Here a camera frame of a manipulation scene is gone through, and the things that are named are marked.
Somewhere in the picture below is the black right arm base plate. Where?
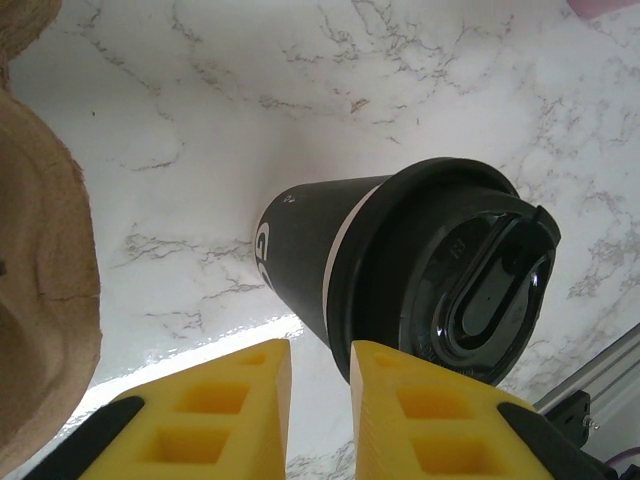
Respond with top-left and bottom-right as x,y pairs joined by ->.
537,389 -> 604,436

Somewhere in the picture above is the brown pulp cup carrier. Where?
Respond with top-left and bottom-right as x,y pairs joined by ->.
0,0 -> 104,469

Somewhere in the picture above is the aluminium mounting rail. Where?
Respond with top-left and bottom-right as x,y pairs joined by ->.
532,322 -> 640,416

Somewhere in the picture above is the black paper coffee cup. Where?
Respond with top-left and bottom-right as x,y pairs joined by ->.
252,172 -> 396,351

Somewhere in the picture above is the black plastic cup lid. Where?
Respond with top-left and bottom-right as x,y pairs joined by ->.
323,157 -> 562,390

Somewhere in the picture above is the pink stick holder cup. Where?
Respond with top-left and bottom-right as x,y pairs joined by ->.
569,0 -> 640,19

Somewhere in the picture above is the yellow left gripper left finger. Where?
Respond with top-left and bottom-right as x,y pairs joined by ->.
22,338 -> 293,480

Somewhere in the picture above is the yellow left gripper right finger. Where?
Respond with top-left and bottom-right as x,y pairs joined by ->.
349,339 -> 616,480

